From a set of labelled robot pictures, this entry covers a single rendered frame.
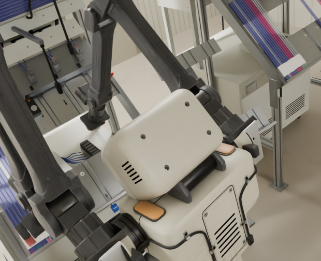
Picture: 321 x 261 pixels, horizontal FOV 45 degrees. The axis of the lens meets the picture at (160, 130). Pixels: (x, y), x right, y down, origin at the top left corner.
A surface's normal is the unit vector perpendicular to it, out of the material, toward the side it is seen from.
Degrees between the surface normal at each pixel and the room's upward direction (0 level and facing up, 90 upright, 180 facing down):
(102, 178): 43
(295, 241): 0
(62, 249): 90
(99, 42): 92
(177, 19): 90
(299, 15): 90
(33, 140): 81
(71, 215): 37
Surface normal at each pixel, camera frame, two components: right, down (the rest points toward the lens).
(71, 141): -0.19, -0.80
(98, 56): -0.65, 0.55
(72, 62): 0.28, -0.34
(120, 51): 0.56, 0.39
